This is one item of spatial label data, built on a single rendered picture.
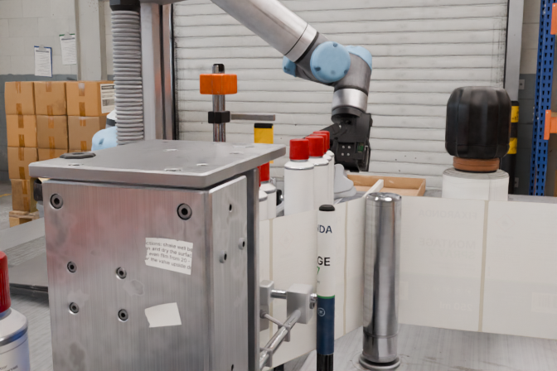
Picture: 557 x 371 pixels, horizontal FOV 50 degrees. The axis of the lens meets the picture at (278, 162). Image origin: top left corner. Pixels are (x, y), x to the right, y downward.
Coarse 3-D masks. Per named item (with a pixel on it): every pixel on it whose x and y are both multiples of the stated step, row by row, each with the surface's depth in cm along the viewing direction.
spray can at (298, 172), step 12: (300, 144) 99; (300, 156) 100; (288, 168) 100; (300, 168) 99; (312, 168) 100; (288, 180) 100; (300, 180) 99; (312, 180) 101; (288, 192) 100; (300, 192) 100; (312, 192) 101; (288, 204) 101; (300, 204) 100; (312, 204) 101
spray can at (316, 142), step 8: (312, 136) 106; (312, 144) 104; (320, 144) 104; (312, 152) 104; (320, 152) 104; (312, 160) 104; (320, 160) 104; (320, 168) 104; (328, 168) 106; (320, 176) 104; (320, 184) 104; (320, 192) 104; (320, 200) 104
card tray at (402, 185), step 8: (352, 176) 195; (360, 176) 194; (368, 176) 193; (376, 176) 193; (384, 176) 192; (392, 176) 191; (360, 184) 195; (368, 184) 194; (384, 184) 192; (392, 184) 191; (400, 184) 190; (408, 184) 190; (416, 184) 189; (424, 184) 185; (392, 192) 184; (400, 192) 184; (408, 192) 184; (416, 192) 184
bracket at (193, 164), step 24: (144, 144) 42; (168, 144) 42; (192, 144) 42; (216, 144) 42; (240, 144) 41; (264, 144) 42; (48, 168) 33; (72, 168) 32; (96, 168) 32; (120, 168) 32; (144, 168) 32; (168, 168) 32; (192, 168) 32; (216, 168) 32; (240, 168) 34
